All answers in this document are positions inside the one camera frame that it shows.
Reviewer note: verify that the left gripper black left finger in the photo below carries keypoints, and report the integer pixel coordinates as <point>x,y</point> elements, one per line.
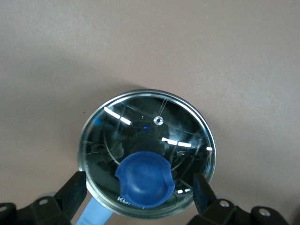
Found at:
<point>58,211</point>

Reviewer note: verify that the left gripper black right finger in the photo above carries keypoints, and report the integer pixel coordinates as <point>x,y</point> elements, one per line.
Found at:
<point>211,211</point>

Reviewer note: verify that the glass lid with blue knob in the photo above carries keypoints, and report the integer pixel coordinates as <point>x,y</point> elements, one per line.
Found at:
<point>145,180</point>

